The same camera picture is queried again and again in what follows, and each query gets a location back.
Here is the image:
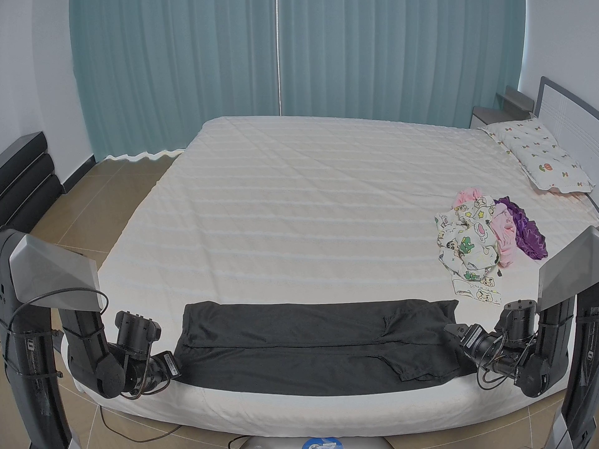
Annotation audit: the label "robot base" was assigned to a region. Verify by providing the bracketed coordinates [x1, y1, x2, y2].
[243, 433, 394, 449]

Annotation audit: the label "white printed pillow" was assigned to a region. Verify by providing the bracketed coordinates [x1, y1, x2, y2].
[477, 119, 592, 194]

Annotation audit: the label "black trousers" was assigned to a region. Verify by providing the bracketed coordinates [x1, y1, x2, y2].
[174, 299, 475, 397]

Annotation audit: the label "pink garment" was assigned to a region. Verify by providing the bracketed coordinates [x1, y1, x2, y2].
[451, 186, 519, 269]

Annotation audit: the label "white printed pyjama top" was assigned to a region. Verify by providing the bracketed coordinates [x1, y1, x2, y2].
[434, 195, 505, 305]

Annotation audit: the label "purple garment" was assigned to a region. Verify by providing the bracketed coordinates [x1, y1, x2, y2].
[497, 196, 549, 261]

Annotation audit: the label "black chest of drawers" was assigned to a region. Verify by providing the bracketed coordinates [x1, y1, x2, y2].
[0, 131, 63, 235]

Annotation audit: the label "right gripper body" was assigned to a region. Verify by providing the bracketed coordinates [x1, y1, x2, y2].
[460, 325, 498, 366]

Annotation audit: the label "blue-green curtain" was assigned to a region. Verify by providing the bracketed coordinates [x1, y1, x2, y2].
[69, 0, 280, 162]
[277, 0, 526, 130]

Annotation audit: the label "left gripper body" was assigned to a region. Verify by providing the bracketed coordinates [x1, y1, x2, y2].
[149, 351, 182, 388]

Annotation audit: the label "grey white bedside table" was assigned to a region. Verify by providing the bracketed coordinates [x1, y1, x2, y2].
[472, 86, 535, 130]

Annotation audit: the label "black cable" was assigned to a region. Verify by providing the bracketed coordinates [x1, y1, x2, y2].
[6, 288, 110, 345]
[99, 403, 182, 442]

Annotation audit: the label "bed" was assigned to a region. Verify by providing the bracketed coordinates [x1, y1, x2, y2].
[60, 77, 599, 438]

